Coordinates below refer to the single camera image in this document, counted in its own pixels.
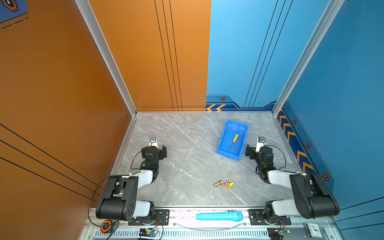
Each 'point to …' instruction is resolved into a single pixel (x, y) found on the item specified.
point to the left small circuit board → (148, 232)
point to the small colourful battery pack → (228, 185)
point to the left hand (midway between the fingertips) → (154, 145)
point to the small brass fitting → (220, 183)
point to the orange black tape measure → (105, 226)
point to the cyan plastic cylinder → (236, 216)
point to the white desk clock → (314, 230)
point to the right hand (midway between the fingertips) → (254, 145)
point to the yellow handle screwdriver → (234, 140)
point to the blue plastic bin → (231, 129)
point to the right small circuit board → (283, 231)
